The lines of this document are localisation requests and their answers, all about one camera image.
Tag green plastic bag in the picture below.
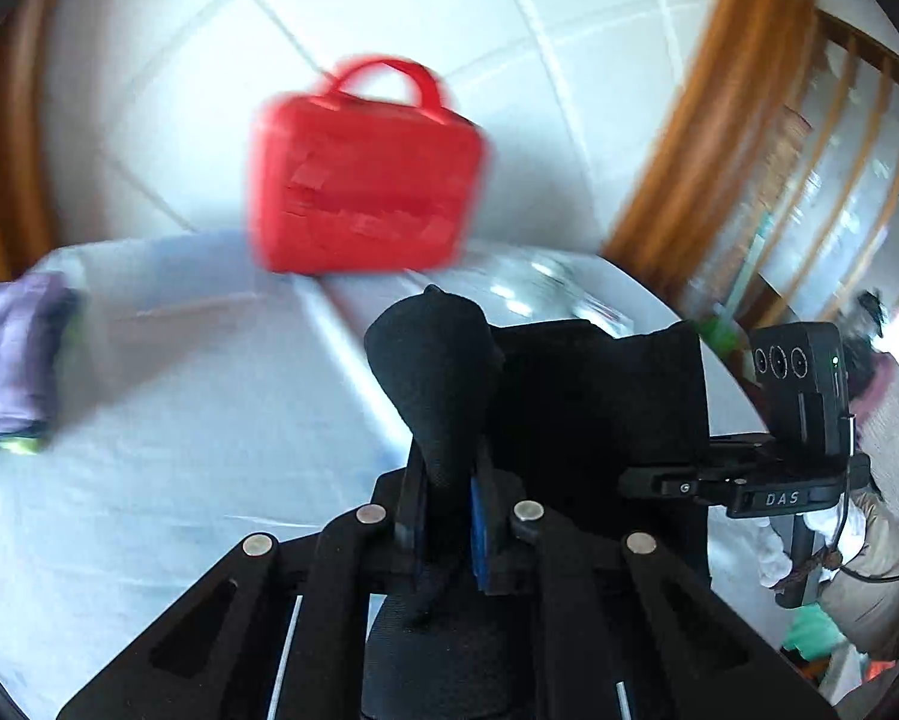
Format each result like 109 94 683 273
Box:
781 604 846 657

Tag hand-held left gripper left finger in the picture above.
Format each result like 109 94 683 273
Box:
55 457 428 720

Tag white padded wooden headboard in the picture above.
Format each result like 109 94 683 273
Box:
0 0 821 293

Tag black cable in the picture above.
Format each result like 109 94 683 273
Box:
830 506 899 584

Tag red handbag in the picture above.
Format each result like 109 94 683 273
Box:
248 54 489 275

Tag purple folded clothes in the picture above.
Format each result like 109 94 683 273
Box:
0 272 85 464

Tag person's right hand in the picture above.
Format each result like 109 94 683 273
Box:
751 516 795 590

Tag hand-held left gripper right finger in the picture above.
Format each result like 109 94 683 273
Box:
468 465 840 720

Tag black pants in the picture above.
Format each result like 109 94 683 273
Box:
363 285 714 720

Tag small green container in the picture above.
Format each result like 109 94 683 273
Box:
698 313 751 362

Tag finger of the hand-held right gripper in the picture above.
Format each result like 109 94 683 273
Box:
618 433 775 503

